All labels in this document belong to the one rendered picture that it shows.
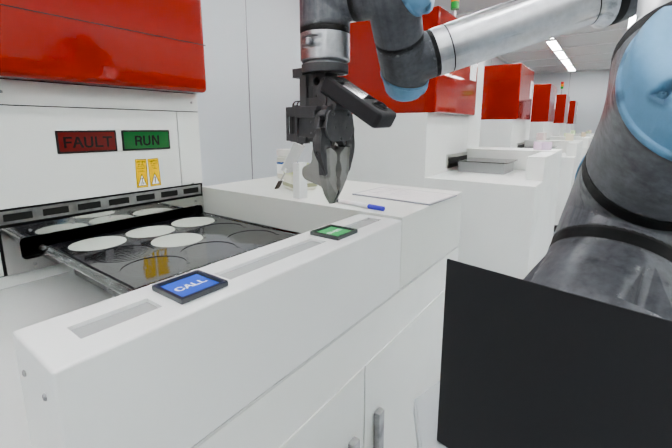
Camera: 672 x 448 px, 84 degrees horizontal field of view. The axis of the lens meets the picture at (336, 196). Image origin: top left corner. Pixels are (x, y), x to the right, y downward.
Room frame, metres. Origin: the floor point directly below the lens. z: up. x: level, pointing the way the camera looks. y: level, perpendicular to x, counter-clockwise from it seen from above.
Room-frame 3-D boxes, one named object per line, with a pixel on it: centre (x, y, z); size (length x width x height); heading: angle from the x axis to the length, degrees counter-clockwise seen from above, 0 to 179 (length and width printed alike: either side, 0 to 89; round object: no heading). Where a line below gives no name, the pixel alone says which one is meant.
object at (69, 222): (0.87, 0.51, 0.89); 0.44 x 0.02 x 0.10; 144
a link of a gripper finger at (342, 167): (0.61, 0.01, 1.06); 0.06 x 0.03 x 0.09; 54
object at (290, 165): (0.89, 0.10, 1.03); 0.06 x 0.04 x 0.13; 54
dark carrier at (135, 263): (0.75, 0.33, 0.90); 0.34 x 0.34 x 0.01; 54
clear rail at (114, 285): (0.61, 0.44, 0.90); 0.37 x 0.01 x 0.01; 54
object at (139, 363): (0.49, 0.08, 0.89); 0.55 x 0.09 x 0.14; 144
